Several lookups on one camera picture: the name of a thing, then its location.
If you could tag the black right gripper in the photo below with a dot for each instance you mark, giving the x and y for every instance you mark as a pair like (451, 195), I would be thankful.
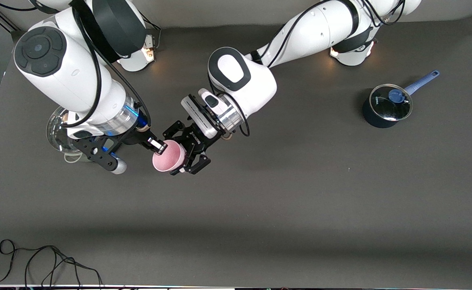
(136, 137)

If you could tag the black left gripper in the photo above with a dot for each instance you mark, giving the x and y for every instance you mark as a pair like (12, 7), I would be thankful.
(193, 138)

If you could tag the pink plastic cup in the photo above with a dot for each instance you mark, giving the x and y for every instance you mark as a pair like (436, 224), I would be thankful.
(167, 159)

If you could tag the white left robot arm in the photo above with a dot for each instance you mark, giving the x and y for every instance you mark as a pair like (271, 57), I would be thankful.
(320, 28)

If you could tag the dark grey table mat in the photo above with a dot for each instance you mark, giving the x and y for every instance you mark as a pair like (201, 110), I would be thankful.
(260, 209)

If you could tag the glass lid with gold knob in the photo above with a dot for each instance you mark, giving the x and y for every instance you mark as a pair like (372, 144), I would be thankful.
(56, 135)

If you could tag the dark blue saucepan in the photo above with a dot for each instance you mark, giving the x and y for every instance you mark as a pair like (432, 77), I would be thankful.
(375, 119)

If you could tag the glass lid with blue knob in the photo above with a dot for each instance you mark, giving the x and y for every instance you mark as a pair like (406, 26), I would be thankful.
(383, 108)

